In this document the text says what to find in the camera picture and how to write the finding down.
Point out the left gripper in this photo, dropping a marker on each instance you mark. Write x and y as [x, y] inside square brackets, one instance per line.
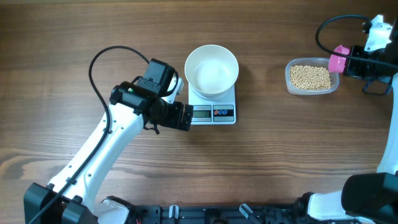
[175, 121]

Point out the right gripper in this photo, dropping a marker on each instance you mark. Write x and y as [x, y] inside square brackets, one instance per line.
[352, 69]

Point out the pink measuring scoop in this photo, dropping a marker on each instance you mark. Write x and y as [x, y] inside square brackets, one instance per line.
[337, 63]

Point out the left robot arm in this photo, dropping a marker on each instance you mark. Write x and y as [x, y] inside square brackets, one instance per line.
[69, 197]

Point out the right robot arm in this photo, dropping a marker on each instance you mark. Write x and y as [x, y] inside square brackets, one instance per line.
[372, 197]

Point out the white digital kitchen scale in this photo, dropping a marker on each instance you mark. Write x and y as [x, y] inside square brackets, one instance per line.
[208, 111]

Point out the white bowl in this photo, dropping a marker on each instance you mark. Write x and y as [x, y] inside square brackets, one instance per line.
[211, 70]

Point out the clear plastic container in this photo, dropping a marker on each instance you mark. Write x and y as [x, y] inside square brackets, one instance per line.
[315, 62]

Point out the pile of soybeans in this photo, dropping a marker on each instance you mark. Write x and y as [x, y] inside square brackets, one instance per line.
[307, 77]

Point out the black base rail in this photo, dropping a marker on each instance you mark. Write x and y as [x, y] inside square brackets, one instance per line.
[174, 214]

